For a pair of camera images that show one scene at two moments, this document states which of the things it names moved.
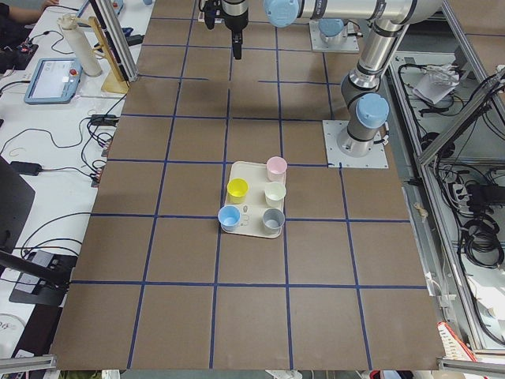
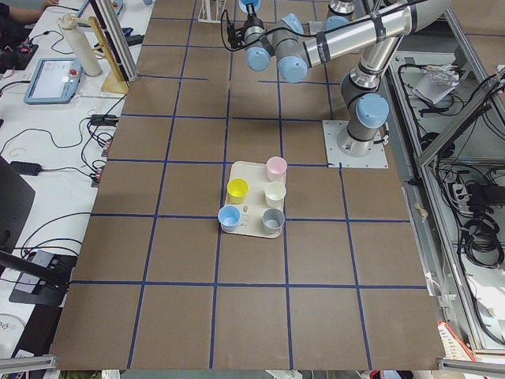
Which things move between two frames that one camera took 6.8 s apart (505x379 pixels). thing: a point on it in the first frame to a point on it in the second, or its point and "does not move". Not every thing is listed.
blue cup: x=229 y=216 does not move
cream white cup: x=274 y=192 does not move
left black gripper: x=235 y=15 to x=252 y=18
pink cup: x=276 y=166 does not move
